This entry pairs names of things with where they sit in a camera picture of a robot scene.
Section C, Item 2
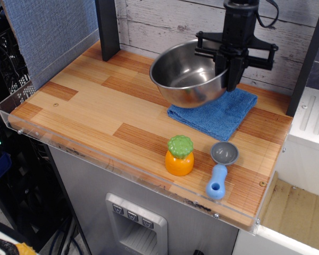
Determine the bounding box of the clear acrylic edge guard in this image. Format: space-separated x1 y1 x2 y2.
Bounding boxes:
9 89 291 232

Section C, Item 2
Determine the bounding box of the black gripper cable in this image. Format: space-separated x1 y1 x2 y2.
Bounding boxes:
255 0 280 28

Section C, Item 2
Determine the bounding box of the black vertical post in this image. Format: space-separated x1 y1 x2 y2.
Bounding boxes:
286 17 319 117
95 0 120 61

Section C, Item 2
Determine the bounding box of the blue grey toy scoop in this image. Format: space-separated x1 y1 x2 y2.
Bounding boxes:
206 141 239 200

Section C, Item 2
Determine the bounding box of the blue fabric panel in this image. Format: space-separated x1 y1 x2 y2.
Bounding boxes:
1 0 99 90

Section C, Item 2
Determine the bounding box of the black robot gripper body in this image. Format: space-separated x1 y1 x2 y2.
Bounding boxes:
195 5 279 70

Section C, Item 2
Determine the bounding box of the black left vertical post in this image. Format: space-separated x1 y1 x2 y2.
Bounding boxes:
95 0 120 61

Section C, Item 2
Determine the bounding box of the grey water dispenser panel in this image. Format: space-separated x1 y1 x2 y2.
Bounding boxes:
105 193 169 254

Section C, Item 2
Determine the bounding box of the silver toy fridge cabinet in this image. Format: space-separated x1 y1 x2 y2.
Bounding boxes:
50 148 238 254

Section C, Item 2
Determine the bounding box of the orange toy pineapple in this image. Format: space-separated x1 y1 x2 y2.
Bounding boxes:
165 135 195 176

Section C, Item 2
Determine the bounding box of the black crate rack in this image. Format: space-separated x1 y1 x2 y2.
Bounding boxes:
0 3 69 251

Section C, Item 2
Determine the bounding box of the stainless steel bowl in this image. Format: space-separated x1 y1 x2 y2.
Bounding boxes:
149 39 228 108

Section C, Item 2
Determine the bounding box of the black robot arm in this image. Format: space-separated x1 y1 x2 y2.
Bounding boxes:
195 1 279 92

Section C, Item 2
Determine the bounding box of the black right vertical post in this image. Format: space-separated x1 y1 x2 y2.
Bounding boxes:
286 17 319 117

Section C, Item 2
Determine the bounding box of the white toy sink unit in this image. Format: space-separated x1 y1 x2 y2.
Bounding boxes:
233 88 319 254

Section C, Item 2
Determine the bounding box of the blue folded cloth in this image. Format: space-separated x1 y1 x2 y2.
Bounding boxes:
167 88 258 141

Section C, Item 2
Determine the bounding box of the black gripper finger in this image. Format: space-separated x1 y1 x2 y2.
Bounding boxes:
215 52 231 75
227 57 248 92

